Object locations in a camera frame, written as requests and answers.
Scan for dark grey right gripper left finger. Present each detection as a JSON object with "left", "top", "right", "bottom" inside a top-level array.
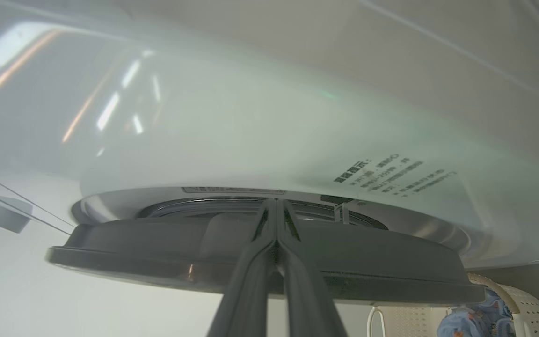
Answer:
[{"left": 207, "top": 198, "right": 278, "bottom": 337}]

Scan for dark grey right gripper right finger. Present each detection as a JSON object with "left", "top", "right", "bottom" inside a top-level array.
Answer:
[{"left": 277, "top": 198, "right": 348, "bottom": 337}]

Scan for dark round glass washer door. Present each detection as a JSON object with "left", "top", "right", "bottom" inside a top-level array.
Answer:
[{"left": 45, "top": 199, "right": 486, "bottom": 306}]

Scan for blue cartoon print garment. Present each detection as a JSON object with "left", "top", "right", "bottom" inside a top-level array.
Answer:
[{"left": 437, "top": 288, "right": 517, "bottom": 337}]

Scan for white front-load washing machine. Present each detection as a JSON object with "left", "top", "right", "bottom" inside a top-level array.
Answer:
[{"left": 0, "top": 0, "right": 539, "bottom": 270}]

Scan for cream perforated laundry basket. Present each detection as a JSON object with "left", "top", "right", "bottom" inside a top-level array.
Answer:
[{"left": 367, "top": 273, "right": 539, "bottom": 337}]

